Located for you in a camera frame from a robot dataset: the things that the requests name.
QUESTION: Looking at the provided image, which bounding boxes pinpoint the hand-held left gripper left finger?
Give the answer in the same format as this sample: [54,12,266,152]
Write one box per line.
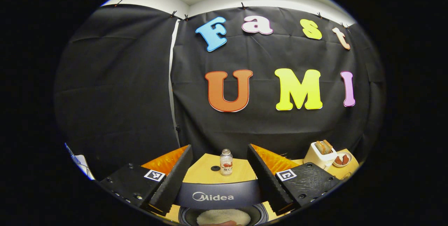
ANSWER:
[99,144,194,216]

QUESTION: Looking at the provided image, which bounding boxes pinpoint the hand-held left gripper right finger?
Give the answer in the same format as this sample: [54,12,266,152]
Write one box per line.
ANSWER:
[247,144,342,216]

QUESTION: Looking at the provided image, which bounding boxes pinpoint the silver black rice cooker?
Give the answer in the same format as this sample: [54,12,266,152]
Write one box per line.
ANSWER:
[174,179,270,226]

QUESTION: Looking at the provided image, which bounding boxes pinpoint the white rice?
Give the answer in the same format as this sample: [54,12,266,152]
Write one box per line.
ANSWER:
[196,208,252,226]

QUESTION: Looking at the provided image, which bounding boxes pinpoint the small red label bottle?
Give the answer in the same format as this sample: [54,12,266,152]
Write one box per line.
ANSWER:
[220,149,233,177]

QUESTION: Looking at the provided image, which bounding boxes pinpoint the white toaster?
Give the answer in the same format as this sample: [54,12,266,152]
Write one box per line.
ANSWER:
[303,141,338,170]

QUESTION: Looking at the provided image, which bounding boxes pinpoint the round white plate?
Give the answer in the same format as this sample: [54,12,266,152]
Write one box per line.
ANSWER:
[332,151,352,168]

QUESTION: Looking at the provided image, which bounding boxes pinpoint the white papers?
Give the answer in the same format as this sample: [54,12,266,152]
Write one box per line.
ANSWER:
[65,144,95,180]

